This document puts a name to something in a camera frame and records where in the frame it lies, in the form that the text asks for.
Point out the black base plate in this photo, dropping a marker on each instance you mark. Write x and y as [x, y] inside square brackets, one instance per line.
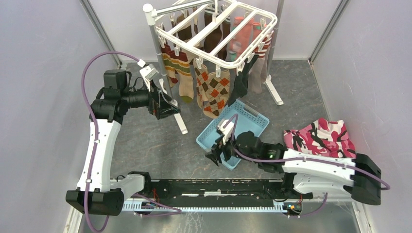
[220, 192]

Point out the pink camouflage cloth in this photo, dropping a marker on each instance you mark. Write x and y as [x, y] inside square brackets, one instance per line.
[322, 137]

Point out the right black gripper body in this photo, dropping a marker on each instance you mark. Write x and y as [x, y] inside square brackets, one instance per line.
[231, 144]

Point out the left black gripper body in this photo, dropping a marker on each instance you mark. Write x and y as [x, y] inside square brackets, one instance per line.
[155, 108]

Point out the white sock drying rack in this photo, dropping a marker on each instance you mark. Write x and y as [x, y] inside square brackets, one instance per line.
[199, 42]

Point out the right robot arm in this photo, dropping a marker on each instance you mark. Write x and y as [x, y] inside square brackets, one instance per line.
[358, 178]

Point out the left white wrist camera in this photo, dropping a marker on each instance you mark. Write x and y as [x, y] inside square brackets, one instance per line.
[147, 72]

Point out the brown sock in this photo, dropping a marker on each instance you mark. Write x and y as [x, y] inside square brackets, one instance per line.
[214, 38]

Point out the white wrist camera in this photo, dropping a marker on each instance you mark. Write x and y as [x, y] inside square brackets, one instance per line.
[225, 130]
[147, 72]

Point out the salmon pink sock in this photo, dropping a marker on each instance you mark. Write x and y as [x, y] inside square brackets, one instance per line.
[240, 41]
[264, 44]

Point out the argyle beige sock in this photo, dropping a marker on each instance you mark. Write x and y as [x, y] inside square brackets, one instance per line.
[215, 93]
[201, 78]

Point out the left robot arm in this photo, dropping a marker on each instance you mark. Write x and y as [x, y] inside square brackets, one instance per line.
[95, 193]

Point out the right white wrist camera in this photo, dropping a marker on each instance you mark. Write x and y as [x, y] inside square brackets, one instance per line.
[225, 130]

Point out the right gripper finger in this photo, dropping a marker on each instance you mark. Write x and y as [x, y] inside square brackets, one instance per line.
[214, 158]
[227, 154]

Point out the grey sock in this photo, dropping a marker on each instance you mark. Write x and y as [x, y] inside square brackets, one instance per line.
[255, 78]

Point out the black sock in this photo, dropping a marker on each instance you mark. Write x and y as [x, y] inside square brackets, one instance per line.
[240, 88]

